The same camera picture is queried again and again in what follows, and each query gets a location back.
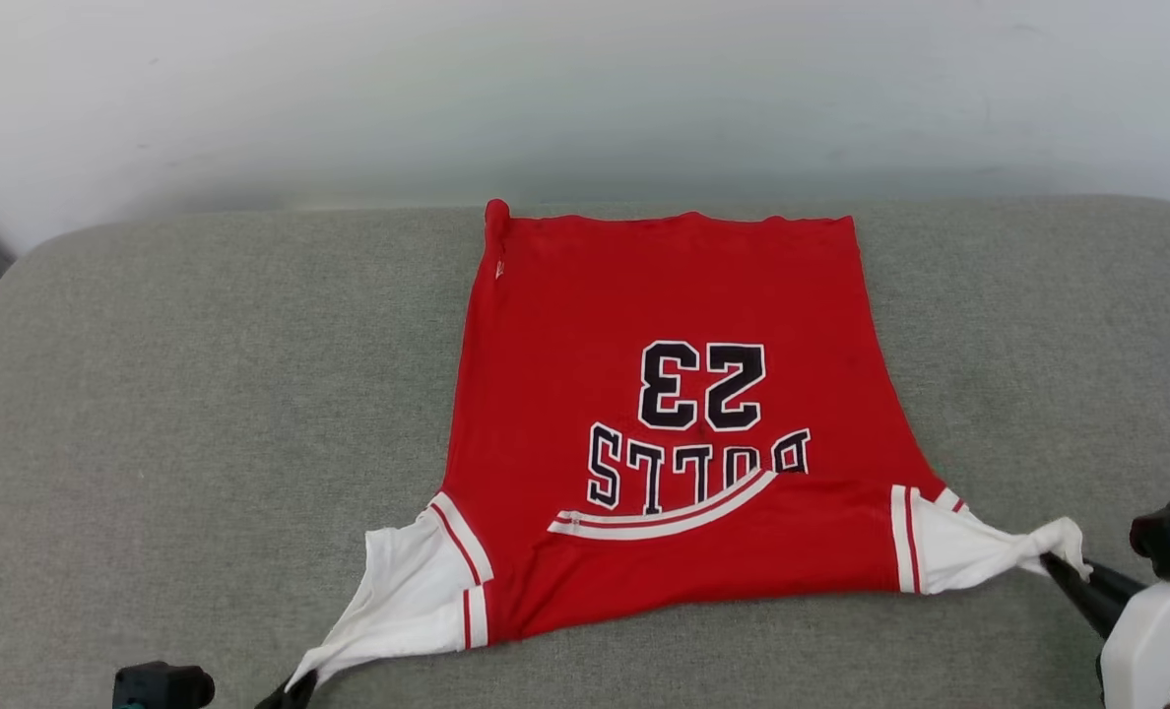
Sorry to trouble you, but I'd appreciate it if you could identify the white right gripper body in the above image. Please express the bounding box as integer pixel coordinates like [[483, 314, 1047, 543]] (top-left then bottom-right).
[[1100, 576, 1170, 709]]

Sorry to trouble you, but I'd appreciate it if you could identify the red Bulls 23 jersey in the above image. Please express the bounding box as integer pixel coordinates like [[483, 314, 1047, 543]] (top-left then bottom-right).
[[285, 199, 1094, 690]]

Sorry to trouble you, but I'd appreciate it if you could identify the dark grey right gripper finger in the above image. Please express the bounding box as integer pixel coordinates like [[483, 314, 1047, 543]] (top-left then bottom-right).
[[1080, 557, 1149, 606], [1038, 553, 1125, 641]]

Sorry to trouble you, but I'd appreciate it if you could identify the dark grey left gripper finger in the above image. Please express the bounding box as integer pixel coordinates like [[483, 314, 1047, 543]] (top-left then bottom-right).
[[254, 670, 318, 709]]

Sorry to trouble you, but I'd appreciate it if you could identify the grey fabric sofa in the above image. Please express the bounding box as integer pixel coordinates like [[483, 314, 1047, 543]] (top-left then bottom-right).
[[0, 195, 1170, 709]]

